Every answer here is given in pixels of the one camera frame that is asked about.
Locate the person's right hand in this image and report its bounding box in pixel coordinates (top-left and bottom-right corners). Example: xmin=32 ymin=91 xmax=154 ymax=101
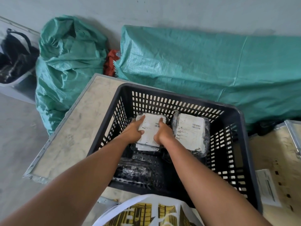
xmin=153 ymin=118 xmax=175 ymax=147

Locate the person's left hand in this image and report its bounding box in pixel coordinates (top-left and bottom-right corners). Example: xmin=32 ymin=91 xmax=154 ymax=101
xmin=121 ymin=115 xmax=146 ymax=145

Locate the black parcel with white label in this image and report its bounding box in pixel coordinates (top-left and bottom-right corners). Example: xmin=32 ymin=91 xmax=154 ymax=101
xmin=135 ymin=113 xmax=169 ymax=148
xmin=131 ymin=143 xmax=163 ymax=154
xmin=171 ymin=111 xmax=210 ymax=158

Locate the person's left forearm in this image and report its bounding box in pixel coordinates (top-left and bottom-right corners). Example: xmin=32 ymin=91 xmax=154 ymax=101
xmin=0 ymin=135 xmax=133 ymax=226

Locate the person's right forearm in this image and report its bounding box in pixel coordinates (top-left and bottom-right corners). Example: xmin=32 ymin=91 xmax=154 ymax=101
xmin=162 ymin=138 xmax=273 ymax=226

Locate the black plastic-wrapped parcel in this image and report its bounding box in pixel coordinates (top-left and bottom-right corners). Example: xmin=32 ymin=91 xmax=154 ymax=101
xmin=112 ymin=158 xmax=154 ymax=186

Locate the white shirt with yellow print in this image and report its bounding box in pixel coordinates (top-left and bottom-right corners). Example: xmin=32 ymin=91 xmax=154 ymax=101
xmin=93 ymin=194 xmax=205 ymax=226

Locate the red bag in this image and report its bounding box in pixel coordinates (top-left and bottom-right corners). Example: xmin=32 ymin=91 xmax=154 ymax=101
xmin=103 ymin=49 xmax=121 ymax=77

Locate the black plastic perforated crate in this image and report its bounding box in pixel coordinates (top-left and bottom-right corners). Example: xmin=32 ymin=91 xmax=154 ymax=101
xmin=87 ymin=83 xmax=263 ymax=213

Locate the large green woven sack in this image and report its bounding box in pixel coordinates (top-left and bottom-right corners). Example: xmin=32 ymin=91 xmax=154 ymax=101
xmin=113 ymin=25 xmax=301 ymax=132

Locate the crumpled green woven sack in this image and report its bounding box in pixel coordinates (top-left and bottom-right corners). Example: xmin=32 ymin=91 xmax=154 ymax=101
xmin=35 ymin=15 xmax=109 ymax=136

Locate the white paper label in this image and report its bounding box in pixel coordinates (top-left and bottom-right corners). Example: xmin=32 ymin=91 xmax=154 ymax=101
xmin=255 ymin=169 xmax=283 ymax=207

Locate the metal-edged wooden box with label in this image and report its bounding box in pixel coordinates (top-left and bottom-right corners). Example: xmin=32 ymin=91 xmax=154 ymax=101
xmin=249 ymin=120 xmax=301 ymax=226

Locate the grey plastic bin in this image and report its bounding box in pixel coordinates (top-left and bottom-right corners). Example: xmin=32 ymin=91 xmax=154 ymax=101
xmin=0 ymin=16 xmax=41 ymax=105

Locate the black plastic bag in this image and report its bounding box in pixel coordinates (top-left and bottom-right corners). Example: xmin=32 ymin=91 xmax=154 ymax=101
xmin=0 ymin=28 xmax=40 ymax=84

